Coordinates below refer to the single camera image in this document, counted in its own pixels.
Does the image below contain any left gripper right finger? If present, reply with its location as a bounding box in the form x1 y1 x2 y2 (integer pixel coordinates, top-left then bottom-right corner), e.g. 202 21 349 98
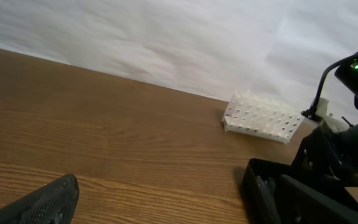
276 174 358 224

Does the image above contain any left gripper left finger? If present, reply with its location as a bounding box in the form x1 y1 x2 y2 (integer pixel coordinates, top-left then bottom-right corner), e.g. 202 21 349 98
0 173 80 224

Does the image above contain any black tray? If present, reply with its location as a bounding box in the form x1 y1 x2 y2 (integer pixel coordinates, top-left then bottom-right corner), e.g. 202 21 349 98
241 157 358 224

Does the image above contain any white test tube rack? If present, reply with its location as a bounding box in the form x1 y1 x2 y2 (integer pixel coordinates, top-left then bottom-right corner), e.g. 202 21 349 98
221 90 306 145

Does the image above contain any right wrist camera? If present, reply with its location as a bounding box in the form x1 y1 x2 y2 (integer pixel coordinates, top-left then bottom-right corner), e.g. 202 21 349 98
313 97 350 134

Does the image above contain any black cable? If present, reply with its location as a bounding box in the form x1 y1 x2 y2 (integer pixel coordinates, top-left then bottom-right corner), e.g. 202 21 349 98
301 46 358 121

